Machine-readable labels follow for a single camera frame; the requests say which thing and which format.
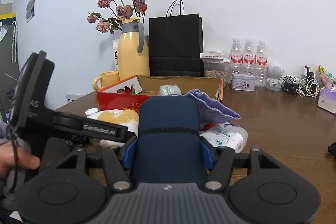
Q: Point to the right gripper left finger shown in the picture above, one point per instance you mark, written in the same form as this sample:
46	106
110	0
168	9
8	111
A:
116	161

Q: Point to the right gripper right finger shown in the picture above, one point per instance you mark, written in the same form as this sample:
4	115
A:
219	160

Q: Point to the wet wipes pack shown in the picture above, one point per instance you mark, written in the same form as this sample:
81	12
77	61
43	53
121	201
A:
227	134

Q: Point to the navy blue pouch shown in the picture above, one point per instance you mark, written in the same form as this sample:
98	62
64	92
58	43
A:
168	149

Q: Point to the purple woven cloth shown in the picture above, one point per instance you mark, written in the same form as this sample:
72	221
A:
210	110

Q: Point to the yellow plush sponge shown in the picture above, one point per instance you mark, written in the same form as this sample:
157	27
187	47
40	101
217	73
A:
119	117

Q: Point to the pale green iridescent bundle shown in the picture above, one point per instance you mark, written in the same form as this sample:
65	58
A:
165	90

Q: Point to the person's left hand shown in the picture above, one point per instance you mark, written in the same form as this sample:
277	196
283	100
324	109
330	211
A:
25	159

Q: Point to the white round cap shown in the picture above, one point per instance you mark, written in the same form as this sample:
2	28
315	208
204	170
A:
91	111

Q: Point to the yellow mug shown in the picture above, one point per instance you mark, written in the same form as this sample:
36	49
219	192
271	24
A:
105	79

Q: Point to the red cardboard box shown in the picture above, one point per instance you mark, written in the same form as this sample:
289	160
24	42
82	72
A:
131	93

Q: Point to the small white tin box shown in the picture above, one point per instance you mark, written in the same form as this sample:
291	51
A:
243	82

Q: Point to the clear snack container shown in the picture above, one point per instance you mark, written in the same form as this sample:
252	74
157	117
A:
215	64

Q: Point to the yellow thermos jug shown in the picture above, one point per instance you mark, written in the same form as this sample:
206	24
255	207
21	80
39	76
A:
133	52

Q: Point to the water bottle left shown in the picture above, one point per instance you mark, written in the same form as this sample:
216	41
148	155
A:
236	56

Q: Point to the water bottle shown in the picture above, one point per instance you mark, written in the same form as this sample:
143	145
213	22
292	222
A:
261	63
236	56
248	57

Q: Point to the water bottle middle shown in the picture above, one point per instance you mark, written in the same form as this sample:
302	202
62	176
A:
248	57

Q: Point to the water bottle right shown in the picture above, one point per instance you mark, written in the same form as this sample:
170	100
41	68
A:
261	63

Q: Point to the white robot toy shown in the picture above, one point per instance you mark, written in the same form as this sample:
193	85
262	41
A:
275	72

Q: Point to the purple tissue box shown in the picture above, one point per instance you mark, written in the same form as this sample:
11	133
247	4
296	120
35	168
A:
327	100

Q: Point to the black paper bag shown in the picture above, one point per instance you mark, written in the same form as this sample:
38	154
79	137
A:
176	43

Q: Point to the colourful snack packet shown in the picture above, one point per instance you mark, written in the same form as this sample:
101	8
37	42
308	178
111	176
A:
327	79

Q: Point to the dried rose bouquet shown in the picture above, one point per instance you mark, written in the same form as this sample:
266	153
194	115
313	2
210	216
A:
120	11

